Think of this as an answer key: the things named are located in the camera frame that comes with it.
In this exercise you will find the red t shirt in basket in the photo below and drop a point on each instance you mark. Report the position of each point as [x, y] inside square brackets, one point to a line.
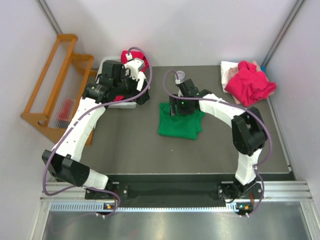
[125, 56]

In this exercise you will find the folded pink t shirt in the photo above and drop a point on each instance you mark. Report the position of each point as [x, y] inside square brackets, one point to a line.
[235, 71]

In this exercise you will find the green t shirt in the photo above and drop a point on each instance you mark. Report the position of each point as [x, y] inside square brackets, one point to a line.
[179, 126]

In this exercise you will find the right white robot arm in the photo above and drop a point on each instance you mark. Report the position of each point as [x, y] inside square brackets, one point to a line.
[248, 135]

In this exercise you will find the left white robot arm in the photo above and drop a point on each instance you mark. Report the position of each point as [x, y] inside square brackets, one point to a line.
[63, 161]

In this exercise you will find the white laundry basket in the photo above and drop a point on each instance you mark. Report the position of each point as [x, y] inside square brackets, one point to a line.
[123, 105]

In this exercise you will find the white t shirt in basket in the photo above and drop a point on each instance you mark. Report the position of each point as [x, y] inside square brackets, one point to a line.
[141, 79]

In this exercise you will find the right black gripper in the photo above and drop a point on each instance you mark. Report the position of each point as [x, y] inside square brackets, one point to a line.
[174, 101]

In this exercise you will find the crumpled red t shirt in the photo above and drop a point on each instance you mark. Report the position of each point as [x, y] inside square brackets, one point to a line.
[250, 85]

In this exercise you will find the blue item behind shirts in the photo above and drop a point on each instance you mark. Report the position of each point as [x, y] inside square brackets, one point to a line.
[263, 69]

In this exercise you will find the folded white t shirt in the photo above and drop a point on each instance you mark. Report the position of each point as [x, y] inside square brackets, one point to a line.
[225, 66]

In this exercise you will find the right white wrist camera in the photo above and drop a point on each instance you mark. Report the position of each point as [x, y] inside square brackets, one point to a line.
[177, 83]

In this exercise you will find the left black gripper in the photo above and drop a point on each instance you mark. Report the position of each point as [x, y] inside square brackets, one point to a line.
[141, 92]

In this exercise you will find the wooden rack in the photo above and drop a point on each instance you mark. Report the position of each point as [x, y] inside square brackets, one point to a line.
[57, 93]

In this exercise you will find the slotted cable duct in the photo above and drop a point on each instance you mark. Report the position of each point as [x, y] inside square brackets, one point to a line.
[105, 207]

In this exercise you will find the jar of paper clips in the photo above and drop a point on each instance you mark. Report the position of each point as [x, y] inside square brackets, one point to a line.
[180, 75]

